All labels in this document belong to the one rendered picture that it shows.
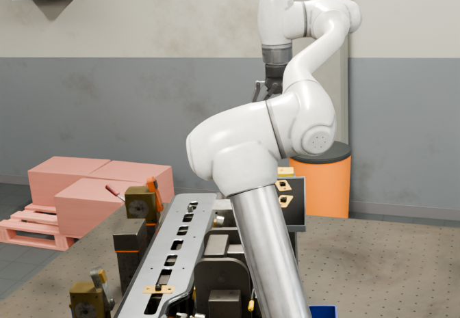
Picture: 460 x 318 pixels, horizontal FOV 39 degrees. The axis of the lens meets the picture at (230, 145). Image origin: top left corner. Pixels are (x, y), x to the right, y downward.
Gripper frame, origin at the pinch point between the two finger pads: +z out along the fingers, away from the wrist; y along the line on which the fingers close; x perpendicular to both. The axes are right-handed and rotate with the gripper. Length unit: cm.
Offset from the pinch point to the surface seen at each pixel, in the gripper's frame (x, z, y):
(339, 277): -19, 65, -24
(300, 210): 19.6, 18.4, -0.9
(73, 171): -258, 97, 99
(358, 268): -24, 65, -32
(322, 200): -169, 101, -57
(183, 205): -31, 35, 30
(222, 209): 1.4, 23.6, 19.3
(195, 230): -9.4, 34.6, 27.8
